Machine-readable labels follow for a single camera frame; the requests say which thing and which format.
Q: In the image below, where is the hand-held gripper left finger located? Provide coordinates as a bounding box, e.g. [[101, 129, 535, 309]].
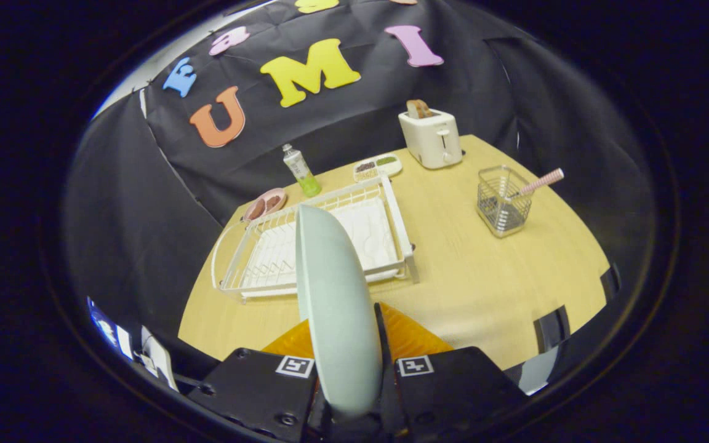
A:
[[186, 318, 332, 443]]

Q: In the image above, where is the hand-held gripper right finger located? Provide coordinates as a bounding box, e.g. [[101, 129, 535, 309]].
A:
[[373, 301, 530, 443]]

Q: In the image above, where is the pale green plate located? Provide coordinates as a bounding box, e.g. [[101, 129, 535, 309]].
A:
[[295, 204, 385, 419]]

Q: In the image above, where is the white wire dish rack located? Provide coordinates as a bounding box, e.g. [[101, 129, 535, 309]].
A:
[[211, 174, 420, 303]]

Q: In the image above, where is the clear wire basket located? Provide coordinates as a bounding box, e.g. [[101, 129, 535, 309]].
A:
[[476, 165, 534, 239]]

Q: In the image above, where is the spoon with pink striped handle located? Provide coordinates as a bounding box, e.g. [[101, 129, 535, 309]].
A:
[[510, 168, 565, 201]]

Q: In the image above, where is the pink dish with food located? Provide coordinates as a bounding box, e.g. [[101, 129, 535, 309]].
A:
[[242, 188, 288, 222]]

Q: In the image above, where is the white laptop stand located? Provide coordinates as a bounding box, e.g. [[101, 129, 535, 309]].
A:
[[139, 326, 178, 392]]

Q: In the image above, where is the computer monitor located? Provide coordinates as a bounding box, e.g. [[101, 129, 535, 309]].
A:
[[88, 297, 134, 361]]

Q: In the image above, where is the black backdrop cloth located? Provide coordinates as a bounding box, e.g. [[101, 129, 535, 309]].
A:
[[62, 0, 657, 376]]

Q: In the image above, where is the green drink bottle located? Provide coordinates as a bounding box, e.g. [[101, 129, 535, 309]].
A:
[[281, 143, 322, 198]]

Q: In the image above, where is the white divided tray with beans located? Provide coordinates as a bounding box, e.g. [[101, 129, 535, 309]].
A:
[[353, 153, 403, 183]]

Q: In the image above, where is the white toaster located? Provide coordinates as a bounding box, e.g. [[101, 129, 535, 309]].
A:
[[398, 108, 463, 170]]

